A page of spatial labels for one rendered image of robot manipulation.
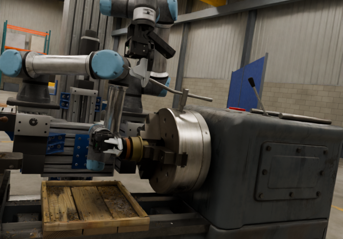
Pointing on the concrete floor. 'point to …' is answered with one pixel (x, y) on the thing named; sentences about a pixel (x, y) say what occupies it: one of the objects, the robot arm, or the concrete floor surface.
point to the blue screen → (241, 90)
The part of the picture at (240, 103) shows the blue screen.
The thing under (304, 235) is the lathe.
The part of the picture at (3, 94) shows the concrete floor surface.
